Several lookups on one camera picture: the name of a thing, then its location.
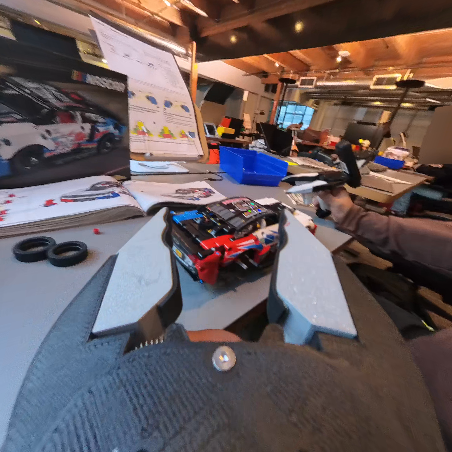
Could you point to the silver flat stand base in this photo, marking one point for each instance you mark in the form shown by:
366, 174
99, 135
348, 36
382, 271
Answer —
159, 167

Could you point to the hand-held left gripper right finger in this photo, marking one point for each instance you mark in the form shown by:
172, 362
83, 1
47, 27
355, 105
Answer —
310, 289

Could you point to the yellow box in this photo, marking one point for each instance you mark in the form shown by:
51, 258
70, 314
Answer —
226, 132

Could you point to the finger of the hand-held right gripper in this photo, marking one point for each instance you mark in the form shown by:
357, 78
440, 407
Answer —
307, 189
303, 176

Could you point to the small blue plastic bin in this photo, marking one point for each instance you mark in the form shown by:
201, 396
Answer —
388, 163

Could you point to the race car set box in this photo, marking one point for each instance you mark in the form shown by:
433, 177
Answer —
70, 123

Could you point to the open building instruction booklet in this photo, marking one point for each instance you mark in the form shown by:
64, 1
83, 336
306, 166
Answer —
88, 208

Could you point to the person's right hand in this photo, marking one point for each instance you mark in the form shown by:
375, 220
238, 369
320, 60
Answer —
340, 206

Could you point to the black computer monitor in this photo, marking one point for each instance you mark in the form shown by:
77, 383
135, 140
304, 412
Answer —
279, 141
363, 136

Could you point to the large blue plastic bin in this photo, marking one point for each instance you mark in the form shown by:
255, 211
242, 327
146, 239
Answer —
254, 173

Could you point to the printed paper instruction sheet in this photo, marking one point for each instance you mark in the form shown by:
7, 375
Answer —
155, 106

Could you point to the person's right forearm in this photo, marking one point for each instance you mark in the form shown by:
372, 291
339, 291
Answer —
395, 236

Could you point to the wooden work table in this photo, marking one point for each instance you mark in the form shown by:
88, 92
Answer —
388, 187

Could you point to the ceiling air vent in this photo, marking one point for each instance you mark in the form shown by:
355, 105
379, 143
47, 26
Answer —
385, 81
307, 81

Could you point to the brick-built toy race car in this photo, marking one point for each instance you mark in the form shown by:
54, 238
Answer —
229, 243

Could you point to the black rubber toy tyre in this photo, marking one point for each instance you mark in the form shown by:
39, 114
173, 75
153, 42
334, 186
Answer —
67, 262
31, 257

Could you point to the black floor lamp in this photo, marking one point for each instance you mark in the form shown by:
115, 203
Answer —
287, 81
409, 83

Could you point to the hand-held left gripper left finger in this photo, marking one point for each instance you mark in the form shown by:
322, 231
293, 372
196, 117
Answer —
141, 282

